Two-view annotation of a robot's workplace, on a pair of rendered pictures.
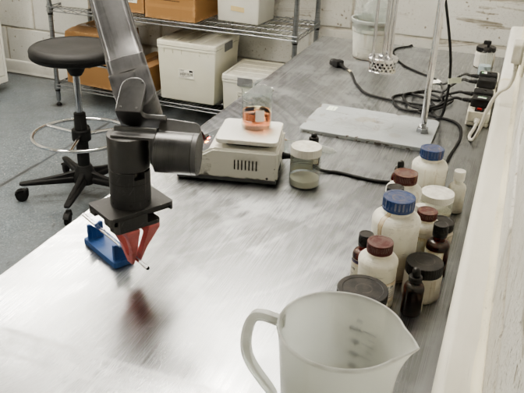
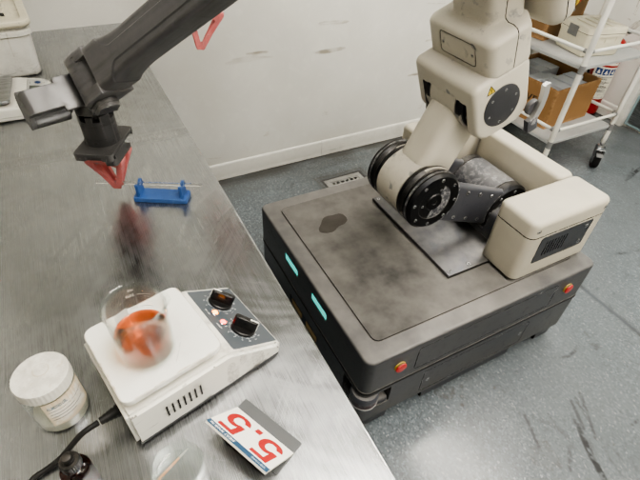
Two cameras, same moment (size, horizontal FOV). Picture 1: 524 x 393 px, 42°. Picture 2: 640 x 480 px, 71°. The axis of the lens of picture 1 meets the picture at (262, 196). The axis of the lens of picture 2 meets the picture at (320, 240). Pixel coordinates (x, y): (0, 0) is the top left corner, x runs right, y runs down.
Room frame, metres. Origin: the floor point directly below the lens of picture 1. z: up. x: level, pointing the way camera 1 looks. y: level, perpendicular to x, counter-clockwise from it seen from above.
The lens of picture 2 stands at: (1.60, -0.08, 1.28)
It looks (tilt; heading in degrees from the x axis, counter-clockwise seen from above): 42 degrees down; 131
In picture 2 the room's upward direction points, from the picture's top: 3 degrees clockwise
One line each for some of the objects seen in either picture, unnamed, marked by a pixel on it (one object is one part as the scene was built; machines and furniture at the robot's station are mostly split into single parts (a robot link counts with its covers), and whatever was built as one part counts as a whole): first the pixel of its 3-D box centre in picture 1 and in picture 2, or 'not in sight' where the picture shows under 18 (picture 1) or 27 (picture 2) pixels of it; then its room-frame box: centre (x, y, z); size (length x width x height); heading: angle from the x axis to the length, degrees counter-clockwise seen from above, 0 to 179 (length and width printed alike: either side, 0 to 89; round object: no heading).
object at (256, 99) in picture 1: (255, 109); (144, 329); (1.27, 0.02, 0.88); 0.07 x 0.06 x 0.08; 55
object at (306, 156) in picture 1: (305, 164); (52, 392); (1.20, -0.08, 0.79); 0.06 x 0.06 x 0.08
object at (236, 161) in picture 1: (236, 151); (179, 350); (1.26, 0.05, 0.79); 0.22 x 0.13 x 0.08; 83
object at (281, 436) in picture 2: not in sight; (254, 432); (1.40, 0.05, 0.77); 0.09 x 0.06 x 0.04; 6
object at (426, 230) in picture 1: (423, 234); not in sight; (0.94, -0.26, 0.79); 0.05 x 0.05 x 0.09
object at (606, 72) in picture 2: not in sight; (601, 72); (1.03, 3.10, 0.27); 0.16 x 0.14 x 0.53; 70
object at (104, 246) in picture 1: (107, 242); (161, 190); (0.92, 0.24, 0.77); 0.10 x 0.03 x 0.04; 42
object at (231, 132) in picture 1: (250, 132); (152, 340); (1.25, 0.03, 0.83); 0.12 x 0.12 x 0.01; 83
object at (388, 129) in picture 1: (370, 125); not in sight; (1.53, -0.25, 0.76); 0.30 x 0.20 x 0.01; 70
